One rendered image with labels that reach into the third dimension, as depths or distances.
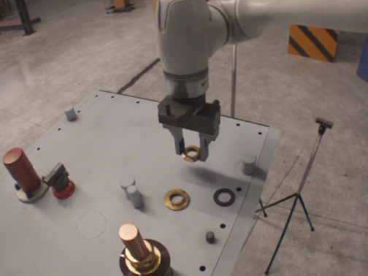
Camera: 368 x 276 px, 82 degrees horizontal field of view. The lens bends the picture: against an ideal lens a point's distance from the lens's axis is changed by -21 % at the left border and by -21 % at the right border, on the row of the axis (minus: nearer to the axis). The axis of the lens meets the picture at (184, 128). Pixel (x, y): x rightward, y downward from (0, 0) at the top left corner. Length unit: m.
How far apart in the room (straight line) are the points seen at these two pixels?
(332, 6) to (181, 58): 0.27
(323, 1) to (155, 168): 0.58
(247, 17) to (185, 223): 0.46
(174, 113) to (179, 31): 0.15
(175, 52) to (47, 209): 0.53
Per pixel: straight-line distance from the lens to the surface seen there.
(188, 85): 0.49
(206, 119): 0.54
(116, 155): 0.79
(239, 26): 0.53
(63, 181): 0.71
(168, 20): 0.45
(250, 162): 0.67
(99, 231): 0.64
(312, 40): 4.95
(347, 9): 0.34
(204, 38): 0.46
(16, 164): 0.73
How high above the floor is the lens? 1.89
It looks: 39 degrees down
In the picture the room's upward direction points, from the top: 5 degrees counter-clockwise
